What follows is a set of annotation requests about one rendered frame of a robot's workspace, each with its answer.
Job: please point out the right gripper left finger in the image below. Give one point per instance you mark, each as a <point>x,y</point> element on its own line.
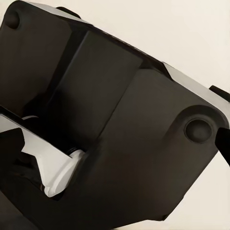
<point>11,144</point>

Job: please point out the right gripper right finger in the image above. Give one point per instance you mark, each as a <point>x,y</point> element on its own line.
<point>222,142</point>

